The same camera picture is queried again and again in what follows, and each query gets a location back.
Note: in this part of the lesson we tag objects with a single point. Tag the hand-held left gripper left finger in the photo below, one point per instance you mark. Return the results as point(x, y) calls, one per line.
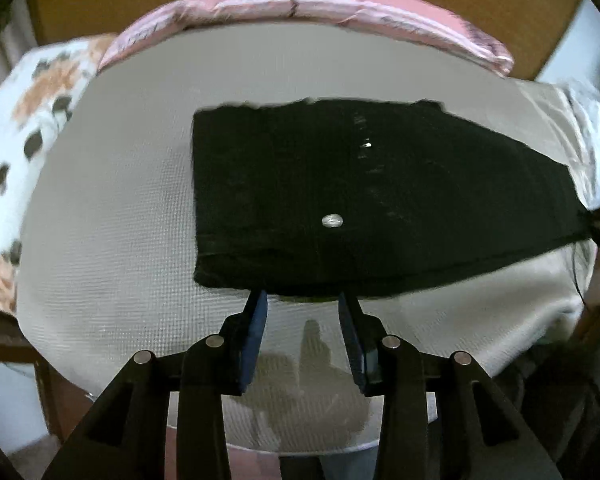
point(254, 332)

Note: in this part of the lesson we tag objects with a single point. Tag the black pants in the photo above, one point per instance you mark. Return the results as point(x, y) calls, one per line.
point(380, 185)

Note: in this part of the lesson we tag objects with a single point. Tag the wooden bed frame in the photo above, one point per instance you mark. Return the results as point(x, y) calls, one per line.
point(10, 340)

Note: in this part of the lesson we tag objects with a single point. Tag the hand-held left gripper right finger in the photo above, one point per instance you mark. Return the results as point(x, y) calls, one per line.
point(354, 332)

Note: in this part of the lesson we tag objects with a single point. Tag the white bed sheet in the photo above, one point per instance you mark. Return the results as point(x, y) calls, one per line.
point(592, 130)

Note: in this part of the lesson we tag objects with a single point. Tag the white floral blanket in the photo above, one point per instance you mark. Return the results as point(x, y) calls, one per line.
point(35, 110)

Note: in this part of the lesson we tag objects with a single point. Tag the beige waffle bed mat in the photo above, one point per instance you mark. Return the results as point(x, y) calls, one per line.
point(120, 240)

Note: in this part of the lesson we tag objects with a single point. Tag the dark cloth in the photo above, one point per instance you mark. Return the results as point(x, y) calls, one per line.
point(575, 400)

